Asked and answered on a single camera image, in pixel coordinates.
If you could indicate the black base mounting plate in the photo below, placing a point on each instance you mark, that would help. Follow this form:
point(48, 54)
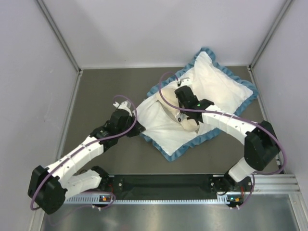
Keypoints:
point(165, 186)

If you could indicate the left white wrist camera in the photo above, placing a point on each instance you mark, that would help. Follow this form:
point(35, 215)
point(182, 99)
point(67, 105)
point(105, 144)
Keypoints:
point(125, 105)

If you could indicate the blue white bear pillowcase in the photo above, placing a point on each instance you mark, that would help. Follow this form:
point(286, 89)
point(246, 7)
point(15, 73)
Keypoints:
point(172, 111)

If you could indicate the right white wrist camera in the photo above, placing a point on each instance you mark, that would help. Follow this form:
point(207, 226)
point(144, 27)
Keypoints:
point(184, 82)

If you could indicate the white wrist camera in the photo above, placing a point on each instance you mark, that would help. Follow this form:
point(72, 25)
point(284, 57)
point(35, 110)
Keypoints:
point(125, 105)
point(184, 82)

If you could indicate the aluminium frame rail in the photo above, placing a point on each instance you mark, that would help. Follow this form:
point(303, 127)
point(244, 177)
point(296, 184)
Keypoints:
point(276, 184)

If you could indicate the grey slotted cable duct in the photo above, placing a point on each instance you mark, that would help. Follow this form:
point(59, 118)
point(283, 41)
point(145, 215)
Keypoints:
point(98, 199)

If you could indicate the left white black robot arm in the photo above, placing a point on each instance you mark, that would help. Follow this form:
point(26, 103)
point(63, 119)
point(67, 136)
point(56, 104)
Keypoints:
point(51, 186)

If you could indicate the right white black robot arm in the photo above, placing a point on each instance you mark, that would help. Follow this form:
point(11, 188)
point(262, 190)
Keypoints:
point(259, 139)

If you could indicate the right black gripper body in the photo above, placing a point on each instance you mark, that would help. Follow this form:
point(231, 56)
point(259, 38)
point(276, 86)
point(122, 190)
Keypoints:
point(185, 111)

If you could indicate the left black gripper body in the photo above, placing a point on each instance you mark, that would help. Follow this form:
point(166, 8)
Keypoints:
point(131, 121)

